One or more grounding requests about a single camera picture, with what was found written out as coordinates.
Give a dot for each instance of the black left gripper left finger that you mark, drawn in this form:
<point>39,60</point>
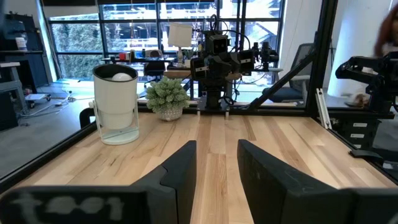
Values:
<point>174,193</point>

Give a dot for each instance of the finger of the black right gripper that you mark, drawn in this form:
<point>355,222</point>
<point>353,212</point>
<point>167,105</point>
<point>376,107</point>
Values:
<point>199,63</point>
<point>247,67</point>

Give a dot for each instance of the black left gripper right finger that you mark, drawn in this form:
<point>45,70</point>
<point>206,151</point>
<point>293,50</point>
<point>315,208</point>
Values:
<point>273,193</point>

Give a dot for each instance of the black background robot arm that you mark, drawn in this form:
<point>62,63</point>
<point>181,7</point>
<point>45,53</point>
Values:
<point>265,56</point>
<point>357,67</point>

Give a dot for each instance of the silver table lamp white shade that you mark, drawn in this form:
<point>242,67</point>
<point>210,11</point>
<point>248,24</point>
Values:
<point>179,34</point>

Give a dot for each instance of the green artificial plant in pot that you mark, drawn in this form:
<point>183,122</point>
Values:
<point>168,93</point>

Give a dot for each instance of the black office chair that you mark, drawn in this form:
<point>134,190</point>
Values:
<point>154,68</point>

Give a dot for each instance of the grey office chair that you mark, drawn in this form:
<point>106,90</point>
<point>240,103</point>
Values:
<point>303,51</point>

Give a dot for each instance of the white cylinder spot lamp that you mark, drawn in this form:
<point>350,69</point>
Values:
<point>115,96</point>

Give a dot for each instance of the black box with white labels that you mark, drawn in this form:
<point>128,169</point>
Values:
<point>345,133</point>

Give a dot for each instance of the person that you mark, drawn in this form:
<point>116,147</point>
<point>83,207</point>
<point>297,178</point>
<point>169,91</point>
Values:
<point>388,31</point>

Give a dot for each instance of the small wheeled dolly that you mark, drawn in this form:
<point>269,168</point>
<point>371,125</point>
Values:
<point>37,97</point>

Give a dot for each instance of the black shelf unit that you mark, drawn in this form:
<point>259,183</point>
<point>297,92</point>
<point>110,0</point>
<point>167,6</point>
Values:
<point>31,68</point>

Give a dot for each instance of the grey bench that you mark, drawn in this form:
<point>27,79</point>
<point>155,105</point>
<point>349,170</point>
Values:
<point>9,85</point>

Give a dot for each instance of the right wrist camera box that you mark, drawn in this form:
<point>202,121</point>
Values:
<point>220,44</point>

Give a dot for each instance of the black station frame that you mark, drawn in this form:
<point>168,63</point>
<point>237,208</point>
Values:
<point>321,62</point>

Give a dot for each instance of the silver aluminium bracket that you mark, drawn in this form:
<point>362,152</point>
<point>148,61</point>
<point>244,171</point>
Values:
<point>323,109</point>

